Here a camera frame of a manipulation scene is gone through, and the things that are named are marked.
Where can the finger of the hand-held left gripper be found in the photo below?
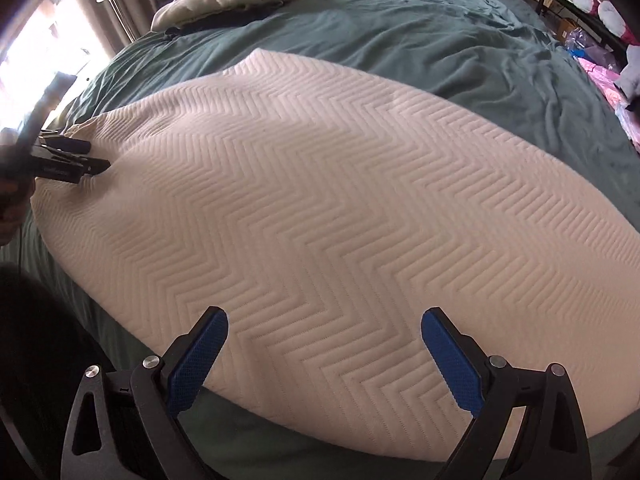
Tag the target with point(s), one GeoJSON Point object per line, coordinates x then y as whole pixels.
{"type": "Point", "coordinates": [70, 169]}
{"type": "Point", "coordinates": [67, 146]}

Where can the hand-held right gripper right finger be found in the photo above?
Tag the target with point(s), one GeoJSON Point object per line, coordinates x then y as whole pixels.
{"type": "Point", "coordinates": [452, 360]}

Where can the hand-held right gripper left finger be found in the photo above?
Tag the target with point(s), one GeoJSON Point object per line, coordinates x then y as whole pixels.
{"type": "Point", "coordinates": [195, 365]}

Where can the cream zigzag-textured pants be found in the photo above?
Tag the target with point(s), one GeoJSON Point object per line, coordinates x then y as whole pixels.
{"type": "Point", "coordinates": [325, 210]}

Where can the person's left hand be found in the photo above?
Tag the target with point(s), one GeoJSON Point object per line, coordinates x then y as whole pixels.
{"type": "Point", "coordinates": [10, 210]}

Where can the white floor stand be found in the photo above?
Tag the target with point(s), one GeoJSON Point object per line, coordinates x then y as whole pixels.
{"type": "Point", "coordinates": [116, 7]}

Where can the pink cloth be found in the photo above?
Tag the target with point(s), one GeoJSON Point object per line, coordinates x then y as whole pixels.
{"type": "Point", "coordinates": [610, 85]}

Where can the green duvet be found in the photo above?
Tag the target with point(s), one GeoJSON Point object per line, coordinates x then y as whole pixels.
{"type": "Point", "coordinates": [400, 45]}

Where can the grey hoodie pile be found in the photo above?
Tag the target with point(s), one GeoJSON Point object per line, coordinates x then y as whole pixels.
{"type": "Point", "coordinates": [631, 80]}

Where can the clear plastic bag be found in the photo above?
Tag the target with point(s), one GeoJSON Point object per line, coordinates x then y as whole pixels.
{"type": "Point", "coordinates": [582, 42]}

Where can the pink bear plush toy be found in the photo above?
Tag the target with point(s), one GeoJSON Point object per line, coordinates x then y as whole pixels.
{"type": "Point", "coordinates": [610, 15]}

